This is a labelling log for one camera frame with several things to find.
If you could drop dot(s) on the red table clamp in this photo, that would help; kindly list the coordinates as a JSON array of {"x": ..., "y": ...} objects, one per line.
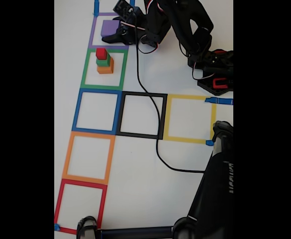
[{"x": 220, "y": 84}]

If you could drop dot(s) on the black square frame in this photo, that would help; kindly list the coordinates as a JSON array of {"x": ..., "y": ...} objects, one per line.
[{"x": 130, "y": 134}]

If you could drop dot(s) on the green square frame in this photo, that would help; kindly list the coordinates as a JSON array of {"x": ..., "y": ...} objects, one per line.
[{"x": 83, "y": 72}]

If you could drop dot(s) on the orange cube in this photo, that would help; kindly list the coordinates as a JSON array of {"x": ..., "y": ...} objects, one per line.
[{"x": 106, "y": 69}]

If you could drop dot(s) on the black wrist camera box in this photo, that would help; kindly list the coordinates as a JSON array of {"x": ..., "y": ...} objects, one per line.
[{"x": 125, "y": 7}]

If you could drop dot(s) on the orange square frame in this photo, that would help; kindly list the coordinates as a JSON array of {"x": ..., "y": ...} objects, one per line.
[{"x": 67, "y": 159}]

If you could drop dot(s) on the black camera tripod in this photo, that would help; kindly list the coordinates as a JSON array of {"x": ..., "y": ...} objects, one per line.
[{"x": 210, "y": 199}]

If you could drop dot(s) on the red square frame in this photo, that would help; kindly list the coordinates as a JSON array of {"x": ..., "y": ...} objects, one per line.
[{"x": 58, "y": 204}]

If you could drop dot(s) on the green cube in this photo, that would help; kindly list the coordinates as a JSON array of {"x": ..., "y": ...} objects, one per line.
[{"x": 103, "y": 62}]

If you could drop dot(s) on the blue square frame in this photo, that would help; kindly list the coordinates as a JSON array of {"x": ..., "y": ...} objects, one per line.
[{"x": 93, "y": 130}]

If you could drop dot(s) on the small red cube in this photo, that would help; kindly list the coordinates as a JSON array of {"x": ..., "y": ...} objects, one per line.
[{"x": 101, "y": 53}]

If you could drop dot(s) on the purple square frame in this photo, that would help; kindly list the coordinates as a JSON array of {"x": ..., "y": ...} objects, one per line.
[{"x": 91, "y": 39}]

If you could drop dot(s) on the yellow square frame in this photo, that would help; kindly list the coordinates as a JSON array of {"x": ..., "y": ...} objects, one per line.
[{"x": 185, "y": 140}]

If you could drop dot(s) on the blue tape strip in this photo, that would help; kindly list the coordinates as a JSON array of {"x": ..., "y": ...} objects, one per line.
[
  {"x": 222, "y": 101},
  {"x": 132, "y": 2},
  {"x": 57, "y": 227},
  {"x": 209, "y": 143},
  {"x": 96, "y": 6}
]

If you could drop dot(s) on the large purple cube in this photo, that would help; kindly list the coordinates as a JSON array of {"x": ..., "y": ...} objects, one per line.
[{"x": 109, "y": 27}]

